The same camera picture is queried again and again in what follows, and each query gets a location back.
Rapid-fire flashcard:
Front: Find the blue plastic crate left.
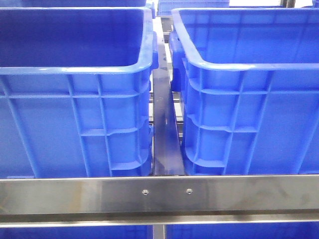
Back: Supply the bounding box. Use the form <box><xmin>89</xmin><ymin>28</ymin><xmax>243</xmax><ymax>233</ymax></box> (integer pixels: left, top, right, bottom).
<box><xmin>0</xmin><ymin>7</ymin><xmax>158</xmax><ymax>179</ymax></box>

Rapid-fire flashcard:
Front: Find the blue plastic crate right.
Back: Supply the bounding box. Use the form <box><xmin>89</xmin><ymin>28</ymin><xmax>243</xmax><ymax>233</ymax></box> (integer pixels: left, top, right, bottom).
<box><xmin>172</xmin><ymin>8</ymin><xmax>319</xmax><ymax>175</ymax></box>

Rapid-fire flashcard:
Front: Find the stainless steel front rail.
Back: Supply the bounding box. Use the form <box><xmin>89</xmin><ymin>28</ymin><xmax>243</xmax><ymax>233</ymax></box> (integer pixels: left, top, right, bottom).
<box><xmin>0</xmin><ymin>175</ymin><xmax>319</xmax><ymax>228</ymax></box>

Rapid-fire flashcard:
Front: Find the steel vertical post below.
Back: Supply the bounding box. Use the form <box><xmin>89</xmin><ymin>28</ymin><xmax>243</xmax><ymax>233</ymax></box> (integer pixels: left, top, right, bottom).
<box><xmin>153</xmin><ymin>225</ymin><xmax>166</xmax><ymax>239</ymax></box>

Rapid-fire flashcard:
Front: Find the blue crate lower left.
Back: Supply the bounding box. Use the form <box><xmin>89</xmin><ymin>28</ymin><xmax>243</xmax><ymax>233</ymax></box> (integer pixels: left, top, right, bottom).
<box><xmin>0</xmin><ymin>226</ymin><xmax>153</xmax><ymax>239</ymax></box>

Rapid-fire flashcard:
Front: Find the blue crate back right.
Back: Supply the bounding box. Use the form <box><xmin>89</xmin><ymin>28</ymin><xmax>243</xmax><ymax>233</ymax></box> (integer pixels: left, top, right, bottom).
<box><xmin>157</xmin><ymin>0</ymin><xmax>230</xmax><ymax>16</ymax></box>

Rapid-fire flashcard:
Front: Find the blue plastic crate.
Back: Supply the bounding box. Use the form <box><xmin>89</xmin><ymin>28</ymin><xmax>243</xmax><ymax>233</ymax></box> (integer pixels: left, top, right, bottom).
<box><xmin>0</xmin><ymin>7</ymin><xmax>158</xmax><ymax>179</ymax></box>
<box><xmin>172</xmin><ymin>8</ymin><xmax>319</xmax><ymax>175</ymax></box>

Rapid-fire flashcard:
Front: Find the steel centre divider bar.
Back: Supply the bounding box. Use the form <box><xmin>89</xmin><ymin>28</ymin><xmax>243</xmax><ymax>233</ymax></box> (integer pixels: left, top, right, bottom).
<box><xmin>152</xmin><ymin>42</ymin><xmax>185</xmax><ymax>176</ymax></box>

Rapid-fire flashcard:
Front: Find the blue crate back left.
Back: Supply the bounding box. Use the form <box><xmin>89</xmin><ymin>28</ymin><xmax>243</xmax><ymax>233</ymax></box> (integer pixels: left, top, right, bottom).
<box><xmin>15</xmin><ymin>0</ymin><xmax>156</xmax><ymax>18</ymax></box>

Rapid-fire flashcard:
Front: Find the blue crate lower right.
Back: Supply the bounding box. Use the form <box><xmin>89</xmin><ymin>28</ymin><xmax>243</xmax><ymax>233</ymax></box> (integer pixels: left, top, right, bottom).
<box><xmin>167</xmin><ymin>222</ymin><xmax>319</xmax><ymax>239</ymax></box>

